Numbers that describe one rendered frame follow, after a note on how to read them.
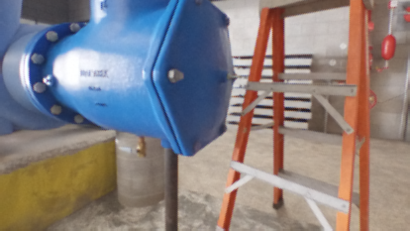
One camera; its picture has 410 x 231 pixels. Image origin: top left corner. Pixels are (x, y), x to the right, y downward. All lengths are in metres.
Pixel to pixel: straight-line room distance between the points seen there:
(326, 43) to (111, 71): 3.63
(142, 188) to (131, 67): 0.97
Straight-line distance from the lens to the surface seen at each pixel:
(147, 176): 1.41
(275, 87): 0.79
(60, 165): 1.45
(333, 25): 4.03
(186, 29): 0.60
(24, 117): 1.45
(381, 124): 4.12
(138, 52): 0.62
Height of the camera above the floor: 0.83
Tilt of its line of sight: 6 degrees down
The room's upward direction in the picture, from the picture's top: 1 degrees clockwise
